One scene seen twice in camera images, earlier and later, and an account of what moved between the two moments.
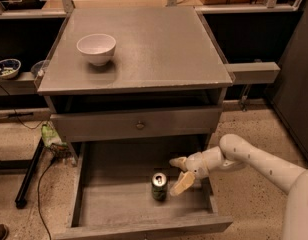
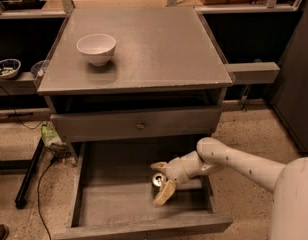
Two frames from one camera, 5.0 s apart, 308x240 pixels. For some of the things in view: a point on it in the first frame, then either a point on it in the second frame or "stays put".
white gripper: [196, 164] to [174, 171]
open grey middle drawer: [112, 195] stays put
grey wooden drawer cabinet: [134, 75] stays put
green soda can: [159, 185] stays put
